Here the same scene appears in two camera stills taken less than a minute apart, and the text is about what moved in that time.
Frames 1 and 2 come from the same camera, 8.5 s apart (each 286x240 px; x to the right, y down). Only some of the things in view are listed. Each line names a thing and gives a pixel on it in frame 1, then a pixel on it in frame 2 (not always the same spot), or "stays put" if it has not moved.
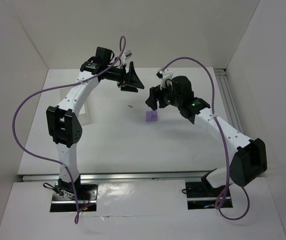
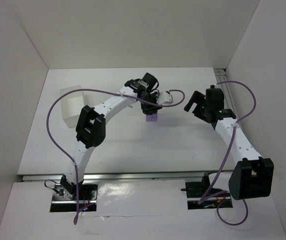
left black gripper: x=127 y=76 -> x=149 y=107
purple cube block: x=148 y=116 stays put
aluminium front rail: x=124 y=177 stays put
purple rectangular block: x=154 y=116 stays put
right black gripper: x=155 y=95 -> x=196 y=102
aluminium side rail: x=221 y=75 stays put
